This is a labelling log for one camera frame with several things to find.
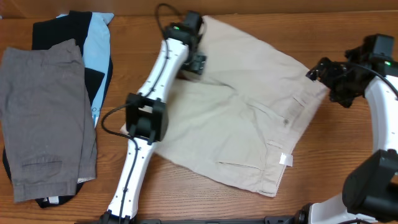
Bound beige khaki shorts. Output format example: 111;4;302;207
156;16;326;197

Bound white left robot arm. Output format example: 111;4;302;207
99;11;206;224

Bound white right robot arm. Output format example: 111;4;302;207
291;34;397;224

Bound grey shorts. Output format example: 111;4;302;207
1;39;97;202

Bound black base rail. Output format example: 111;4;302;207
78;214;308;224

